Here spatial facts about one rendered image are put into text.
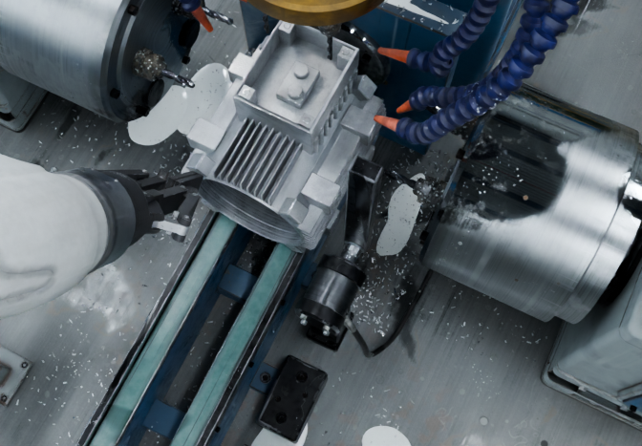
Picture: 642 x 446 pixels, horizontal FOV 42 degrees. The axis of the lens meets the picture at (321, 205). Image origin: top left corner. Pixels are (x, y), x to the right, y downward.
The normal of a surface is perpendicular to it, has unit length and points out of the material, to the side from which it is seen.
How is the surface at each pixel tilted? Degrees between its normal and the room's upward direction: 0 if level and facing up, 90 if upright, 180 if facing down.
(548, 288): 62
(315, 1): 0
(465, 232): 51
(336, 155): 0
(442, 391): 0
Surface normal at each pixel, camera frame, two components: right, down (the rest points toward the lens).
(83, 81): -0.40, 0.64
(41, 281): 0.84, 0.47
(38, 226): 0.85, -0.34
